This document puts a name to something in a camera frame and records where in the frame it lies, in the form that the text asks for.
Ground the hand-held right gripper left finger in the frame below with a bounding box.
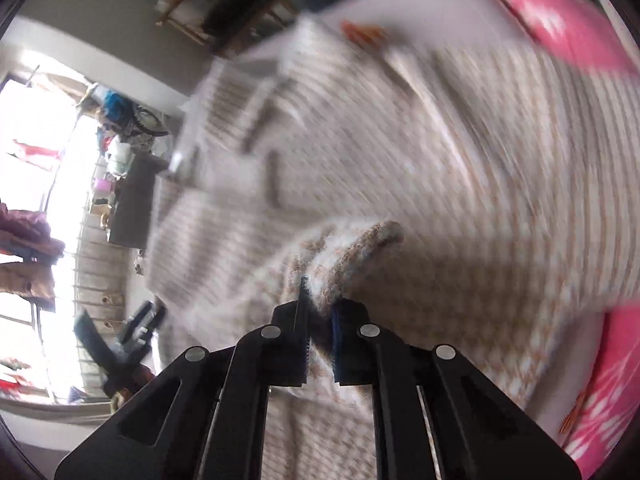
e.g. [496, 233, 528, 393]
[54, 276, 311, 480]

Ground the dark cabinet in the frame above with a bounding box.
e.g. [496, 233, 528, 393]
[107, 152, 168, 250]

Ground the pink floral blanket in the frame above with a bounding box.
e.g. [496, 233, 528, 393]
[457, 0, 640, 478]

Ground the beige houndstooth coat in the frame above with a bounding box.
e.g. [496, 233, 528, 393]
[145, 15, 640, 480]

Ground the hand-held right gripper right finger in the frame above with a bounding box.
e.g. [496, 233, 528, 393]
[330, 299, 583, 480]

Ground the brown hanging garment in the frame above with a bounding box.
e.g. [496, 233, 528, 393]
[0, 260, 57, 312]

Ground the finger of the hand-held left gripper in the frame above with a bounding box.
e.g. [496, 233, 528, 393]
[74, 309, 121, 376]
[120, 301, 167, 354]

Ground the dark red hanging garment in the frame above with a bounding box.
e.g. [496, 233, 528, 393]
[0, 202, 66, 261]

